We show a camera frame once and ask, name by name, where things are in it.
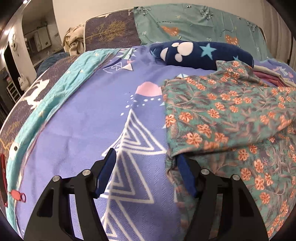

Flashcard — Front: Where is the green floral garment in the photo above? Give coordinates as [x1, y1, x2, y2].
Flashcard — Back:
[162, 61, 295, 238]

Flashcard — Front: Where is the cream crumpled clothes pile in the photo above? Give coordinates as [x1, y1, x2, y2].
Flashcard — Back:
[62, 25, 85, 56]

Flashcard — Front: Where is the red key tag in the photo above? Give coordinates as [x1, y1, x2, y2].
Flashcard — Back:
[9, 189, 27, 203]

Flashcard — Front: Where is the red black phone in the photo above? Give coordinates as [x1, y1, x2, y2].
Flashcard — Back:
[0, 153, 8, 207]

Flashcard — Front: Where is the dark purple deer bedcover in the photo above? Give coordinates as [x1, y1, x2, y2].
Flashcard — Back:
[1, 55, 79, 159]

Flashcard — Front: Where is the purple triangle pattern bedsheet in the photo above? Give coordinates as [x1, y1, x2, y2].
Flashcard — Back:
[13, 47, 295, 240]

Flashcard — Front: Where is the white plush toy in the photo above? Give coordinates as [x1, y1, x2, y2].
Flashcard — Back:
[18, 74, 30, 92]

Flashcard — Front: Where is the red folded cloth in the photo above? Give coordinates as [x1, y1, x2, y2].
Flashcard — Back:
[253, 71, 278, 87]

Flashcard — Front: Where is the beige folded cloth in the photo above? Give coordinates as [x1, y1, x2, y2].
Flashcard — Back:
[253, 65, 295, 87]

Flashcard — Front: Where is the dark blue blanket heap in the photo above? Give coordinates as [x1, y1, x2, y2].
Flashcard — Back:
[36, 52, 70, 78]

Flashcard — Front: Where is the turquoise quilted blanket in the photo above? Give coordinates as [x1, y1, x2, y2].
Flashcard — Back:
[6, 49, 125, 237]

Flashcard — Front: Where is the navy star paw blanket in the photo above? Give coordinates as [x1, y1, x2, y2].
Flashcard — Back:
[149, 40, 254, 70]

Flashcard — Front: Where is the beige curtain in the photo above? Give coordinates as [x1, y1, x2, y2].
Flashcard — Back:
[262, 1, 295, 70]

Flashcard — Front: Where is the dark purple tree pillow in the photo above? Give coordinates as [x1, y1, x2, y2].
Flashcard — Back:
[84, 9, 141, 51]

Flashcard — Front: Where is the teal heart pattern pillow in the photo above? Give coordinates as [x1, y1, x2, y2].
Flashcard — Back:
[133, 4, 272, 61]

